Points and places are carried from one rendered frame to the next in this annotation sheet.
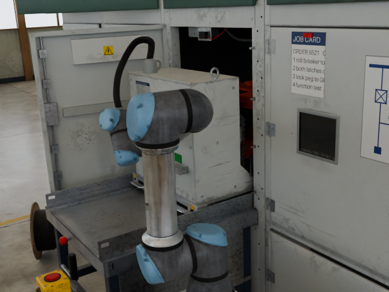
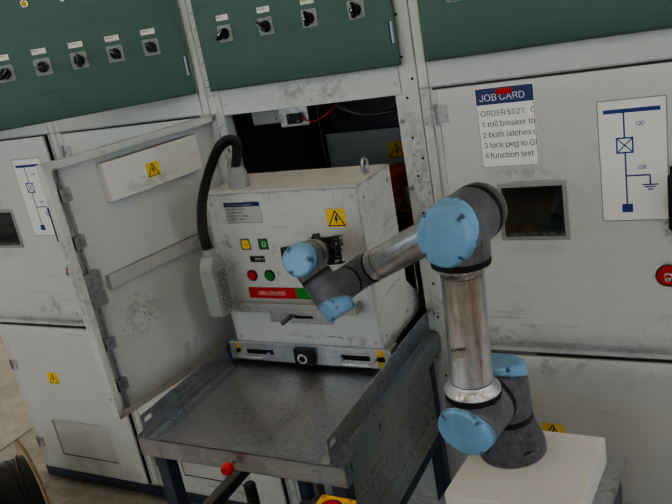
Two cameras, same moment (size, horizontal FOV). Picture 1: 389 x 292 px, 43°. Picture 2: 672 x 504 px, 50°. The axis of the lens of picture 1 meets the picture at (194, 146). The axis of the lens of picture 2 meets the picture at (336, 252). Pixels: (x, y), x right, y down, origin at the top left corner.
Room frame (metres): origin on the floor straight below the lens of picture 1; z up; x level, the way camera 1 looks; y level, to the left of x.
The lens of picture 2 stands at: (0.20, 0.89, 1.81)
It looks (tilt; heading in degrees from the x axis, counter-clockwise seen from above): 18 degrees down; 333
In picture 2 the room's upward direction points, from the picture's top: 10 degrees counter-clockwise
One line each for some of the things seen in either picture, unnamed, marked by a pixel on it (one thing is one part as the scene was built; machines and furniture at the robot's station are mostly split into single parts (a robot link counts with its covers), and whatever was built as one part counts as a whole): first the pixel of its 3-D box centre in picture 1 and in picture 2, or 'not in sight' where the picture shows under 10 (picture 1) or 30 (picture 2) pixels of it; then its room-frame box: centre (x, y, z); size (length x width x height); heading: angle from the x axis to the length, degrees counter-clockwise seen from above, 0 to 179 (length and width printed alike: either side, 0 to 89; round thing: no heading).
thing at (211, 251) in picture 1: (205, 248); (500, 386); (1.30, -0.02, 0.97); 0.13 x 0.12 x 0.14; 114
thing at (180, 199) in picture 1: (166, 192); (310, 350); (1.95, 0.13, 0.90); 0.54 x 0.05 x 0.06; 34
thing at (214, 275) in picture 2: not in sight; (217, 284); (2.08, 0.32, 1.14); 0.08 x 0.05 x 0.17; 124
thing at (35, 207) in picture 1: (50, 229); (13, 494); (3.13, 1.04, 0.20); 0.40 x 0.22 x 0.40; 8
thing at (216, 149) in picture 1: (209, 124); (331, 240); (2.09, -0.07, 1.15); 0.51 x 0.50 x 0.48; 124
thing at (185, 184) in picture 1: (159, 136); (291, 273); (1.95, 0.14, 1.15); 0.48 x 0.01 x 0.48; 34
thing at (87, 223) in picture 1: (147, 214); (299, 389); (1.90, 0.21, 0.82); 0.68 x 0.62 x 0.06; 123
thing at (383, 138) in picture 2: not in sight; (396, 152); (2.43, -0.59, 1.28); 0.58 x 0.02 x 0.19; 33
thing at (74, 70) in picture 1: (108, 108); (164, 257); (2.27, 0.40, 1.21); 0.63 x 0.07 x 0.74; 114
